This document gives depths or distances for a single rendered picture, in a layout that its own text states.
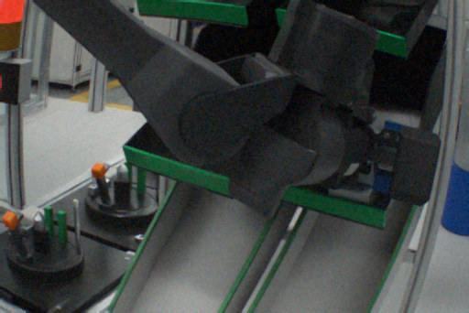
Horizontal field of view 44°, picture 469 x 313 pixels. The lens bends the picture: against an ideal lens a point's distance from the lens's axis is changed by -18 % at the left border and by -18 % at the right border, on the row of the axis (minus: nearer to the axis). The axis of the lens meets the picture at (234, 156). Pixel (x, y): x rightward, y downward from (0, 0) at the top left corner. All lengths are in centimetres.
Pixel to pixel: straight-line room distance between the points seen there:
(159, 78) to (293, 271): 39
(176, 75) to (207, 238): 40
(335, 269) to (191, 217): 19
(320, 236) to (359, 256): 6
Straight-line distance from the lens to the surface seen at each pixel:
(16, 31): 105
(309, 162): 44
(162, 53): 42
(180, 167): 66
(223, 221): 79
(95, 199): 114
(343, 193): 61
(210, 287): 76
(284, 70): 43
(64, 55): 613
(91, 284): 91
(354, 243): 75
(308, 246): 76
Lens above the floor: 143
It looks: 18 degrees down
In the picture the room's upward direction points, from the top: 5 degrees clockwise
